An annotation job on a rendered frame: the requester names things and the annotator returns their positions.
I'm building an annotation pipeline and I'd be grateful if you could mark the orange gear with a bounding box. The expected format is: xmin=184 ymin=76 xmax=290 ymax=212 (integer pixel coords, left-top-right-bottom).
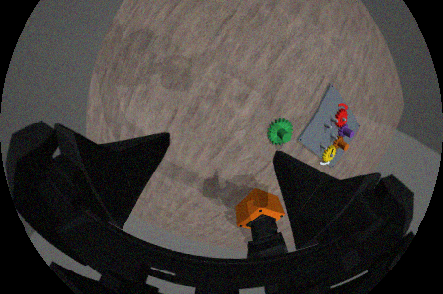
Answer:
xmin=333 ymin=135 xmax=349 ymax=151

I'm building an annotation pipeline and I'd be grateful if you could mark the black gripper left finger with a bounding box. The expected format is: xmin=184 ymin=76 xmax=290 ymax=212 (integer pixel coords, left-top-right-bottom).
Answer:
xmin=54 ymin=123 xmax=171 ymax=229

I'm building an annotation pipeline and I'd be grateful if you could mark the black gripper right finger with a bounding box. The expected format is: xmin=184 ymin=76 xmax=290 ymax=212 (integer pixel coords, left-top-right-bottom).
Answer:
xmin=272 ymin=150 xmax=382 ymax=250

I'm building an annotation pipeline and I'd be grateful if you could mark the purple gear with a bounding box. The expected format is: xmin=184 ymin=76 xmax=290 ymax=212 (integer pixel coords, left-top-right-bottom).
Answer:
xmin=337 ymin=123 xmax=355 ymax=138

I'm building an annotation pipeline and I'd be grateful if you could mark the yellow gear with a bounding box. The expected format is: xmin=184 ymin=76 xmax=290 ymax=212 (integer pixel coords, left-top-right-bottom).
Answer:
xmin=321 ymin=146 xmax=337 ymax=162

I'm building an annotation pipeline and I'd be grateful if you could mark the green gear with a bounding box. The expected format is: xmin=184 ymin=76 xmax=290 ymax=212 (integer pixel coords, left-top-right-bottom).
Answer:
xmin=266 ymin=119 xmax=293 ymax=146

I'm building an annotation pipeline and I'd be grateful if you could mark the red gear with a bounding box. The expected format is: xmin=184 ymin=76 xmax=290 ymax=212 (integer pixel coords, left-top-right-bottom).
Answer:
xmin=335 ymin=108 xmax=348 ymax=127

